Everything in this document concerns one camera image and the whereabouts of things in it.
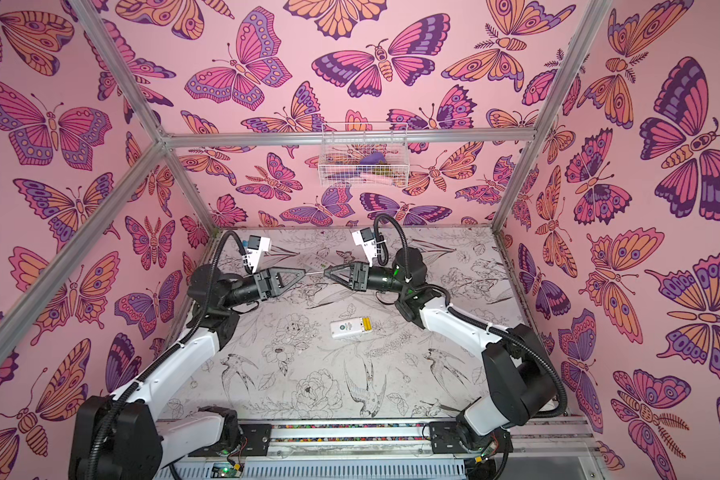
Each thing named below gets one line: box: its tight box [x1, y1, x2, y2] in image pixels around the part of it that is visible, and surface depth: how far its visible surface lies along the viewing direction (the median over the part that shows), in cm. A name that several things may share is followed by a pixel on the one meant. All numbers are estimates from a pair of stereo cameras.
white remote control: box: [330, 317, 373, 338], surface depth 94 cm
